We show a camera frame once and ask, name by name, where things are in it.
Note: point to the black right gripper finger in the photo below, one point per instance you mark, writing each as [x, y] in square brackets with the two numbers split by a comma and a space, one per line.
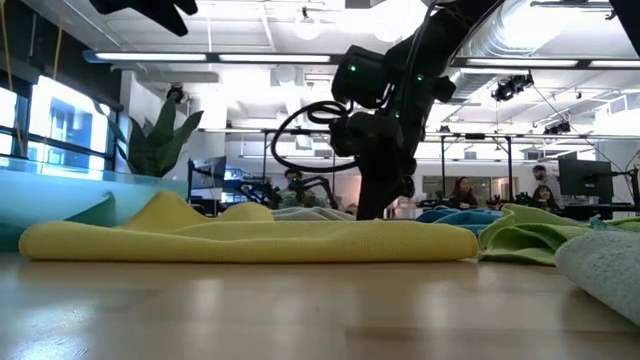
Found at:
[368, 195]
[390, 195]

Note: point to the pale green microfiber towel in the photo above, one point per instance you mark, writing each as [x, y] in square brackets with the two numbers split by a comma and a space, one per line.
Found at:
[605, 270]
[310, 215]

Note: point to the blue microfiber towel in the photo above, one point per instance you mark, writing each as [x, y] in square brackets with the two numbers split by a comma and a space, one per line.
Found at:
[465, 218]

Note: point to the yellow microfiber towel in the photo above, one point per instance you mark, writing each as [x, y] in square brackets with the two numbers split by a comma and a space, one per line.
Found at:
[250, 240]

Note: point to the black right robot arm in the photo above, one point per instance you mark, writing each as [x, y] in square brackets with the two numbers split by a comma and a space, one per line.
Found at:
[450, 30]

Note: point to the lime green microfiber towel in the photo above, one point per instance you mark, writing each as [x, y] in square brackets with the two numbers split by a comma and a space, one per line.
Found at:
[525, 240]

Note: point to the long ceiling light fixture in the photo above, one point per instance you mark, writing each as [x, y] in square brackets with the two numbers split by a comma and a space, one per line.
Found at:
[150, 57]
[520, 63]

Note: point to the person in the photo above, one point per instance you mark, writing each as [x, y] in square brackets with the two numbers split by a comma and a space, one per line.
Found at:
[300, 197]
[462, 192]
[547, 185]

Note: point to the round white ceiling lamp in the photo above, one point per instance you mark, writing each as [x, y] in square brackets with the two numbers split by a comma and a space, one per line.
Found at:
[307, 27]

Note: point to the large glass window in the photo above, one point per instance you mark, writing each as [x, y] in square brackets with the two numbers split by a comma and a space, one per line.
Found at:
[65, 120]

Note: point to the green succulent plant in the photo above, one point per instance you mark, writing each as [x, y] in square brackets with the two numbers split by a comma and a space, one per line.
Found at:
[160, 150]

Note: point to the black ceiling-mounted device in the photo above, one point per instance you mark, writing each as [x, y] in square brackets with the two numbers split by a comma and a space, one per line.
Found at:
[510, 87]
[557, 128]

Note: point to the black computer monitor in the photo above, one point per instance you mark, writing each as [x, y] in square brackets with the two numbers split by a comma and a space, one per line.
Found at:
[585, 177]
[210, 172]

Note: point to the black metal rig frame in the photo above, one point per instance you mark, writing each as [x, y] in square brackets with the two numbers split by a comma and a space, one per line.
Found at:
[509, 165]

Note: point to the silver ventilation duct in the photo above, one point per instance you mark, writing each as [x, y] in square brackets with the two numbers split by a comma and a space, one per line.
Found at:
[550, 30]

